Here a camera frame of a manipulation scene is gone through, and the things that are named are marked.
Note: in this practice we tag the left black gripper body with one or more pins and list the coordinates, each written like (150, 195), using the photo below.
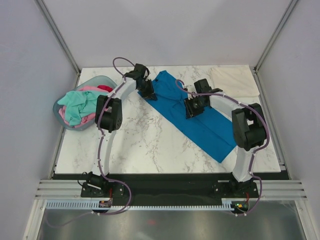
(146, 89)

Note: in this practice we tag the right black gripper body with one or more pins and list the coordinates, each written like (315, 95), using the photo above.
(194, 106)

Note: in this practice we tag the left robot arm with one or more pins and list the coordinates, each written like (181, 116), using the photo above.
(109, 112)

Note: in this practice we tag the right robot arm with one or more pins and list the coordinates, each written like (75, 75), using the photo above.
(249, 127)

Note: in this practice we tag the red t-shirt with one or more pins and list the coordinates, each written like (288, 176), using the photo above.
(105, 88)

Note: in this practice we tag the folded cream t-shirt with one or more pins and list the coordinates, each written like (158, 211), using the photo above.
(236, 81)

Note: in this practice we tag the pink t-shirt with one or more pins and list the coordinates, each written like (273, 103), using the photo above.
(92, 88)

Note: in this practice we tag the teal t-shirt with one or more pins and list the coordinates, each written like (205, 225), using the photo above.
(80, 105)

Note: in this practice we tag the grey plastic laundry basket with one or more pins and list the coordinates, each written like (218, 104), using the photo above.
(76, 110)

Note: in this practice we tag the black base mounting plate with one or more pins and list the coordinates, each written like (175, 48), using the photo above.
(99, 181)

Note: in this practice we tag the white slotted cable duct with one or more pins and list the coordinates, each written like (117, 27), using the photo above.
(99, 205)

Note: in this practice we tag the left aluminium frame post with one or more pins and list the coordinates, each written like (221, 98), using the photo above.
(57, 34)

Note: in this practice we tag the aluminium frame post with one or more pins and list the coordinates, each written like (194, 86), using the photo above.
(57, 34)
(276, 33)

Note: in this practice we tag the aluminium rail profile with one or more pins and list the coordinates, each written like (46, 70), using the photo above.
(148, 185)

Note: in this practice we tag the right aluminium frame post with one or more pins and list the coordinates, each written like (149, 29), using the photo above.
(276, 33)

